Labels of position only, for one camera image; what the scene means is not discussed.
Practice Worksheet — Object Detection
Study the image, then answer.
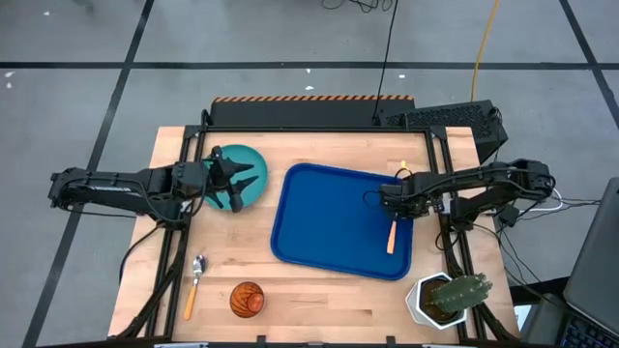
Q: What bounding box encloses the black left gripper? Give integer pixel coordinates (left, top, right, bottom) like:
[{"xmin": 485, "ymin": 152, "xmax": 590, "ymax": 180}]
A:
[{"xmin": 201, "ymin": 144, "xmax": 260, "ymax": 214}]

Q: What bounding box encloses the black hanging cable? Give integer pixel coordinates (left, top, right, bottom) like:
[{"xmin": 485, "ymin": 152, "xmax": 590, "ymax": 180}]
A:
[{"xmin": 371, "ymin": 0, "xmax": 400, "ymax": 123}]

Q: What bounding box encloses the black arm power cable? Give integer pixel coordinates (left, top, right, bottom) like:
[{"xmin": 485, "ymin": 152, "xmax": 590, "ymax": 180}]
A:
[{"xmin": 117, "ymin": 224, "xmax": 168, "ymax": 287}]

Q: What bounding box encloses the fork with wooden handle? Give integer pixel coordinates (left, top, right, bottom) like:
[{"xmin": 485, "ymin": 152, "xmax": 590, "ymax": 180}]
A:
[{"xmin": 386, "ymin": 218, "xmax": 398, "ymax": 256}]

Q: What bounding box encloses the teal round plate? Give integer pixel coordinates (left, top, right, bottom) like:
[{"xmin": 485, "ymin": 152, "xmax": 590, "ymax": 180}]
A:
[{"xmin": 201, "ymin": 143, "xmax": 270, "ymax": 212}]

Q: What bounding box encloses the black box with hazard stripe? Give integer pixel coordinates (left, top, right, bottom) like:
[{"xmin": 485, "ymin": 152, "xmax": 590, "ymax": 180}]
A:
[{"xmin": 211, "ymin": 95, "xmax": 417, "ymax": 130}]

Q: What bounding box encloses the blue plastic tray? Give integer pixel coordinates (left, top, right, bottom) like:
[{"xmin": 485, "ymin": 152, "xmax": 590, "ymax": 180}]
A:
[{"xmin": 269, "ymin": 162, "xmax": 416, "ymax": 282}]

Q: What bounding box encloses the white cable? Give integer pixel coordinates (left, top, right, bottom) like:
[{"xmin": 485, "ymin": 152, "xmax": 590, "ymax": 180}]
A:
[{"xmin": 529, "ymin": 187, "xmax": 566, "ymax": 214}]

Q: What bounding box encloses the white hexagonal plant pot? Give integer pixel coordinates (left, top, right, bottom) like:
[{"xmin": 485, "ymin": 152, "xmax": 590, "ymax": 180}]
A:
[{"xmin": 404, "ymin": 272, "xmax": 469, "ymax": 332}]

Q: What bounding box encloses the black cable tangle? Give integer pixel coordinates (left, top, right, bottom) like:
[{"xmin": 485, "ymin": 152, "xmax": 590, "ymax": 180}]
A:
[{"xmin": 321, "ymin": 0, "xmax": 394, "ymax": 14}]

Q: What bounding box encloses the black perforated computer case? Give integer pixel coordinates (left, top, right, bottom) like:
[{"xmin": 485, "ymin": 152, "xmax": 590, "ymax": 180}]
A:
[{"xmin": 376, "ymin": 100, "xmax": 510, "ymax": 165}]

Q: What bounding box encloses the grey laptop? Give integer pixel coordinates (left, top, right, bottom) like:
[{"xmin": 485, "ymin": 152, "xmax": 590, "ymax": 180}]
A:
[{"xmin": 555, "ymin": 176, "xmax": 619, "ymax": 348}]

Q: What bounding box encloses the orange faceted plastic cup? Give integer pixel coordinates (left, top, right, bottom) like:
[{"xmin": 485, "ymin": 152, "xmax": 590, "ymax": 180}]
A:
[{"xmin": 228, "ymin": 280, "xmax": 266, "ymax": 319}]

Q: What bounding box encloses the spoon with wooden handle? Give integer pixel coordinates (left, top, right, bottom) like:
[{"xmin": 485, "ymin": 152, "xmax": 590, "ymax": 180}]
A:
[{"xmin": 183, "ymin": 254, "xmax": 208, "ymax": 322}]

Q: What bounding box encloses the green cactus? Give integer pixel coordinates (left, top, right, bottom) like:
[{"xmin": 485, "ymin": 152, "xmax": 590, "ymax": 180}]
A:
[{"xmin": 425, "ymin": 273, "xmax": 494, "ymax": 314}]

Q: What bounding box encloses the yellow cable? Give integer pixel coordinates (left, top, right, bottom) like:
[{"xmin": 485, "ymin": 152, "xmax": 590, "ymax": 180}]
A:
[{"xmin": 471, "ymin": 0, "xmax": 501, "ymax": 102}]

